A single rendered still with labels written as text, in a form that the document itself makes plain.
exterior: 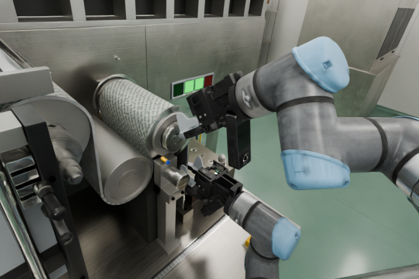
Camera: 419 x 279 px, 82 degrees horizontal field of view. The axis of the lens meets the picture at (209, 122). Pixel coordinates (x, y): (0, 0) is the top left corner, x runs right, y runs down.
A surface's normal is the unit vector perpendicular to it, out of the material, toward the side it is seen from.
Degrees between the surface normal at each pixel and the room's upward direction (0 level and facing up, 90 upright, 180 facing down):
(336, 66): 50
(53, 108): 90
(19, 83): 90
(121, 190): 90
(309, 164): 59
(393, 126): 20
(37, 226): 90
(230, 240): 0
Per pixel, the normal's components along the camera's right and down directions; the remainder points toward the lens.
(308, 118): -0.28, -0.26
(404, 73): -0.68, 0.30
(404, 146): -0.68, -0.57
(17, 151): 0.09, -0.87
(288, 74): -0.75, -0.11
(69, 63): 0.73, 0.40
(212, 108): 0.62, -0.26
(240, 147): 0.73, 0.20
